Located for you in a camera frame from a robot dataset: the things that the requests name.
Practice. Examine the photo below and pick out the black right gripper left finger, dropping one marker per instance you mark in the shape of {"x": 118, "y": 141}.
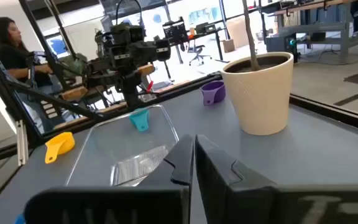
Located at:
{"x": 154, "y": 202}

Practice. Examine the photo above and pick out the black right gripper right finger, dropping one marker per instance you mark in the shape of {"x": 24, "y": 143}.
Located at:
{"x": 244, "y": 202}

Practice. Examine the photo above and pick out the teal measuring cup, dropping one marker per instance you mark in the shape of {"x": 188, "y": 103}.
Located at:
{"x": 140, "y": 119}

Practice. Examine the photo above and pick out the purple measuring cup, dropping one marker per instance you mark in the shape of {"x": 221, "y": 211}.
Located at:
{"x": 213, "y": 92}

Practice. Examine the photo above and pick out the yellow measuring cup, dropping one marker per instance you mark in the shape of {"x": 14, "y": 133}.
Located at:
{"x": 59, "y": 146}

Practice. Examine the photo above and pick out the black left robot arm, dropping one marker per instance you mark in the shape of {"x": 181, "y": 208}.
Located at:
{"x": 132, "y": 93}

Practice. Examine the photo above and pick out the clear plastic basket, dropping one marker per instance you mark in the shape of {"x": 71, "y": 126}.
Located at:
{"x": 120, "y": 149}

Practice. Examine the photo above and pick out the black crate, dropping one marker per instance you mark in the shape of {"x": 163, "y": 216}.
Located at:
{"x": 175, "y": 31}

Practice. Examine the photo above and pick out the black office chair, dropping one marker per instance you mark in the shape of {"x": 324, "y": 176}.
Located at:
{"x": 197, "y": 49}

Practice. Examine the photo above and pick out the computer monitor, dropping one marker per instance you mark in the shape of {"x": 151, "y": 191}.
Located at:
{"x": 56, "y": 46}

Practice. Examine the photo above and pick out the black box with white labels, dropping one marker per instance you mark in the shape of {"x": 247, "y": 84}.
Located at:
{"x": 50, "y": 109}

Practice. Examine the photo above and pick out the brown cardboard box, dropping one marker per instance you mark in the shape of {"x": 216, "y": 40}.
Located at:
{"x": 228, "y": 46}

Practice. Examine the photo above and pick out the green plant in cream pot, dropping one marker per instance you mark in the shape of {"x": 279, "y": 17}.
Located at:
{"x": 259, "y": 99}

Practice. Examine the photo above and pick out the person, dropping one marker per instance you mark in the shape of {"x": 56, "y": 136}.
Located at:
{"x": 11, "y": 59}

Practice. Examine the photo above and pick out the grey workbench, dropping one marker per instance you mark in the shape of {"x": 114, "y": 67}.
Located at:
{"x": 309, "y": 28}

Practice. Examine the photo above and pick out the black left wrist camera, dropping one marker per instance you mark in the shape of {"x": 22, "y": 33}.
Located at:
{"x": 127, "y": 34}

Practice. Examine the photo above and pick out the aluminium rail piece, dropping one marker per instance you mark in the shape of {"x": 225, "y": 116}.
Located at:
{"x": 22, "y": 143}

